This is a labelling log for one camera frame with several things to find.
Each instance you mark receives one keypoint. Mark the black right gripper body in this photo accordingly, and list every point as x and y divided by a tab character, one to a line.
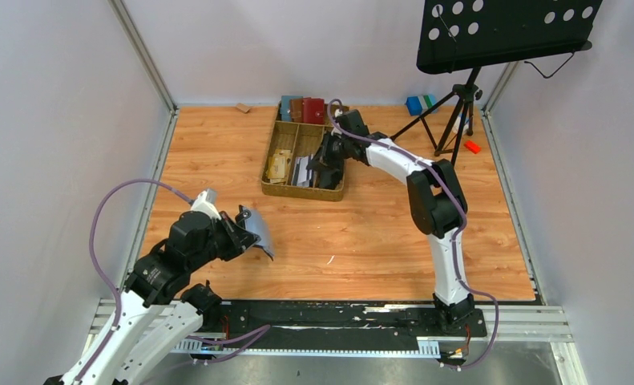
329	157

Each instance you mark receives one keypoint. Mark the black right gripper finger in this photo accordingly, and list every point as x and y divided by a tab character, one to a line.
322	161
330	178

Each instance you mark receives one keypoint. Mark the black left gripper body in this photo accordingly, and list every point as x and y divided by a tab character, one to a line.
234	230

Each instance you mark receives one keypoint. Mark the black card holder with sleeves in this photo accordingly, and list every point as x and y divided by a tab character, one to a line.
251	220

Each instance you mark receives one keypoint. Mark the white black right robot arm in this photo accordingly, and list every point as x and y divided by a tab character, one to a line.
437	203

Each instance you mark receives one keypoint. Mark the silver black cards stack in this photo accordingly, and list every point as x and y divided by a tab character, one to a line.
303	175

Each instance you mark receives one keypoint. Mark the gold cards stack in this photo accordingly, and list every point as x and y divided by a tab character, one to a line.
279	166

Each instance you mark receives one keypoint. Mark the red card wallet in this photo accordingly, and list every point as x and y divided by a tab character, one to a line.
313	110

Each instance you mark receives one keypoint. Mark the brown card wallet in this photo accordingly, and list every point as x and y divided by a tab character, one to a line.
296	110

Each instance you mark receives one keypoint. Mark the blue card wallet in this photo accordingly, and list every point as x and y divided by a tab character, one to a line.
284	107

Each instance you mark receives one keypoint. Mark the woven wicker tray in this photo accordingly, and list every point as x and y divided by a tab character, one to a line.
301	140

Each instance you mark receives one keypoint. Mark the blue block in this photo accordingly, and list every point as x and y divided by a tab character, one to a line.
416	105

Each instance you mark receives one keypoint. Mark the small wooden block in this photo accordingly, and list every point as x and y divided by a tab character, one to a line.
243	108

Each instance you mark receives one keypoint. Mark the green block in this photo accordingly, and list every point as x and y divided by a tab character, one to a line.
428	101

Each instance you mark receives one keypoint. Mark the red block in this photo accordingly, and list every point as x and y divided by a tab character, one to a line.
472	147

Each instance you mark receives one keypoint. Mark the black music stand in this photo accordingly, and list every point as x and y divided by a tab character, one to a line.
470	35

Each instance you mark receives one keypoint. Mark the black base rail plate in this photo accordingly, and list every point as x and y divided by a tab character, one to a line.
306	324

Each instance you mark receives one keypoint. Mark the white slotted cable duct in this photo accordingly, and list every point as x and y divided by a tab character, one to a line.
421	348

